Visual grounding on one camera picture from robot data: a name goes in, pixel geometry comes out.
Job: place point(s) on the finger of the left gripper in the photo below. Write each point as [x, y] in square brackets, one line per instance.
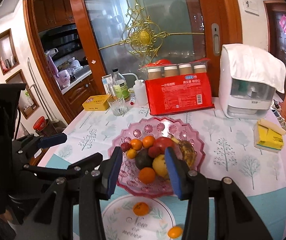
[45, 141]
[73, 171]

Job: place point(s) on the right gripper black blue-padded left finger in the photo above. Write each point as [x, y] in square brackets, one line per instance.
[53, 216]

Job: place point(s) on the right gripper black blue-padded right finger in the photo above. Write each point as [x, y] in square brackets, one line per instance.
[235, 217]

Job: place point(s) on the small red fruit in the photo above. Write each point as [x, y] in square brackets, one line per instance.
[154, 151]
[125, 146]

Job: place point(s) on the orange tangerine plate top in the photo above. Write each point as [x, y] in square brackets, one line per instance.
[136, 144]

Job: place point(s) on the orange tangerine plate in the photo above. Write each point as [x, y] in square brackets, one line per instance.
[136, 144]
[147, 175]

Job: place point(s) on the dark green avocado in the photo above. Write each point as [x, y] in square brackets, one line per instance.
[143, 160]

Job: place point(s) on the yellow spotted pear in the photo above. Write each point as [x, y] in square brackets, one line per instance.
[159, 166]

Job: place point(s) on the red apple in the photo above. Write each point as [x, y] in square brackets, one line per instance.
[163, 143]

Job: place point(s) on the brown overripe banana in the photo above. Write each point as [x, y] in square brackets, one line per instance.
[187, 150]

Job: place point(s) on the small orange tangerine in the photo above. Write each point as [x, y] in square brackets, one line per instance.
[131, 153]

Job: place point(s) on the red bucket on floor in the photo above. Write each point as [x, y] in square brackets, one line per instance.
[40, 124]

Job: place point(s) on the pink glass fruit bowl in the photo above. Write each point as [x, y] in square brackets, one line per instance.
[128, 178]

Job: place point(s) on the teal striped table mat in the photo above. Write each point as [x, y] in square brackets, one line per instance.
[271, 207]

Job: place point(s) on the white round printed plate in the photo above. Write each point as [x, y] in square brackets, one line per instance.
[120, 221]

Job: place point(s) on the yellow flat box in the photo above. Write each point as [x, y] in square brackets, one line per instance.
[96, 103]

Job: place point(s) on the clear glass cup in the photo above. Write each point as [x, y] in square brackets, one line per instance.
[118, 106]

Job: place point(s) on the small tangerine far left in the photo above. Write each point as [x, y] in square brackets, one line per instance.
[175, 232]

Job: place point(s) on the clear bottle green label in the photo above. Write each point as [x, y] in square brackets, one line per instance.
[120, 85]

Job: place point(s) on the small white carton box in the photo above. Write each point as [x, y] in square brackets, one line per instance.
[107, 80]

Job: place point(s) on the white squeeze bottle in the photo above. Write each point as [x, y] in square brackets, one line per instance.
[139, 88]

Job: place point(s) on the yellow tissue pack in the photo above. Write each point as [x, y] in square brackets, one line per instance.
[268, 136]

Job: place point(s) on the red paper cup package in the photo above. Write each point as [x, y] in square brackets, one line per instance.
[177, 88]

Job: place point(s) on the white countertop appliance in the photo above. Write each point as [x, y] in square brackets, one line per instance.
[242, 99]

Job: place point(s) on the glass door gold ornament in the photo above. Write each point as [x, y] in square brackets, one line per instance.
[129, 34]

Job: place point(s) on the white cloth on appliance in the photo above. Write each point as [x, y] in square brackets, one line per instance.
[253, 64]

